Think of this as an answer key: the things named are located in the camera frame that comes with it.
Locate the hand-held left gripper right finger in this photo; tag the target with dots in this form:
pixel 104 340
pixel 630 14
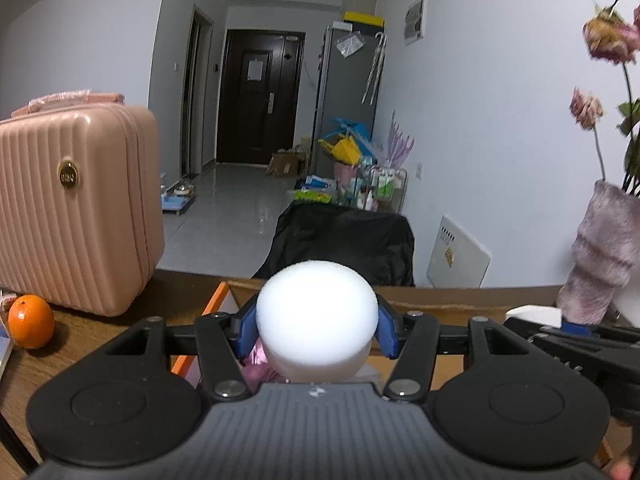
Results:
pixel 387 332

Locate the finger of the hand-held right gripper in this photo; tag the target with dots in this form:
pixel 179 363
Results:
pixel 575 329
pixel 550 345

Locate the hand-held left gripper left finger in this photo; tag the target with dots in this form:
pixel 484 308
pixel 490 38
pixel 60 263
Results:
pixel 246 332

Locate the white foam block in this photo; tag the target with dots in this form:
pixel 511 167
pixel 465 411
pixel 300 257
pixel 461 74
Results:
pixel 535 316

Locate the purple satin cloth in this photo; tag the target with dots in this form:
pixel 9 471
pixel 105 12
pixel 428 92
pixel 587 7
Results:
pixel 260 367

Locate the white round sponge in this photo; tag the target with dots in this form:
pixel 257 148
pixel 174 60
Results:
pixel 315 320

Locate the orange cardboard box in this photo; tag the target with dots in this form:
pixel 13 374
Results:
pixel 450 300

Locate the person's right hand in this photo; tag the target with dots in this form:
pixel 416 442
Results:
pixel 625 465

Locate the pink textured vase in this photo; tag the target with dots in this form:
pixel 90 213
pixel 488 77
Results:
pixel 600 260

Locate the white board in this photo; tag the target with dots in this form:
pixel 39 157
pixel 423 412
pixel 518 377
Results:
pixel 457 255

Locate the white trolley with bottles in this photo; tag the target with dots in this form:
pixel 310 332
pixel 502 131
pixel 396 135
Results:
pixel 380 187

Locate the blue floor tray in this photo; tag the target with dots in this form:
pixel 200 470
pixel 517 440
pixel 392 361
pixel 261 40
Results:
pixel 177 200

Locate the pile of colourful packets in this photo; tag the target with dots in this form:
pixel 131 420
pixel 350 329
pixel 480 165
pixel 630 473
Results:
pixel 314 191

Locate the pink bucket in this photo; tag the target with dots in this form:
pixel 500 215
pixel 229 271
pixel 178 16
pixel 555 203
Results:
pixel 345 174

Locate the brown cardboard box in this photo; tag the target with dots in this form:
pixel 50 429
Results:
pixel 286 164

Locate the yellow plastic container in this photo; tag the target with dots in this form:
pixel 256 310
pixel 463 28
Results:
pixel 345 151

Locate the purple feather wings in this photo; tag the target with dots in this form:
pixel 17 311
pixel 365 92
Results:
pixel 398 145

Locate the blue plastic rack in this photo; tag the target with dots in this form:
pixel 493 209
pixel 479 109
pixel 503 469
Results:
pixel 352 127

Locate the pink ribbed suitcase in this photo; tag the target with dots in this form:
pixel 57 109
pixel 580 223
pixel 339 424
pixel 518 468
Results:
pixel 75 210

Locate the orange fruit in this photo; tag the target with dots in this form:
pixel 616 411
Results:
pixel 31 322

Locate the dark entrance door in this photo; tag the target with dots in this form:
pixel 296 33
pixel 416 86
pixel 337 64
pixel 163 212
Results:
pixel 260 110

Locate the blue tissue pack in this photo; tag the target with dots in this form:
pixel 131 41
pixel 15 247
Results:
pixel 5 350

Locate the grey refrigerator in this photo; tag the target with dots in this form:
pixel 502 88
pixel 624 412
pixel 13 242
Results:
pixel 340 95

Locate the white folded umbrella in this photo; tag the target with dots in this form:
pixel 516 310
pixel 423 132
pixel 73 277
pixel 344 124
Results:
pixel 375 67

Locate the clear plastic pouch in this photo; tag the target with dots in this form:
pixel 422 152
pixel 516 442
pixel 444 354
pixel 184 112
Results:
pixel 350 45

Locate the dried pink rose bouquet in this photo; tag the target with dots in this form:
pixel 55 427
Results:
pixel 610 40

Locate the yellow and black box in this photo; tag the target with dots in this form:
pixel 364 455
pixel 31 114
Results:
pixel 364 19

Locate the white wall socket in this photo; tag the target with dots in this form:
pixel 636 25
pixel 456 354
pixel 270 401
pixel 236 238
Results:
pixel 419 171

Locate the interior door frame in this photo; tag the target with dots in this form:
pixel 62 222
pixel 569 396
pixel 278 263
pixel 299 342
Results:
pixel 196 95

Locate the white wall panel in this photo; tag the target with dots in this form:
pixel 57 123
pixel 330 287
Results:
pixel 415 20

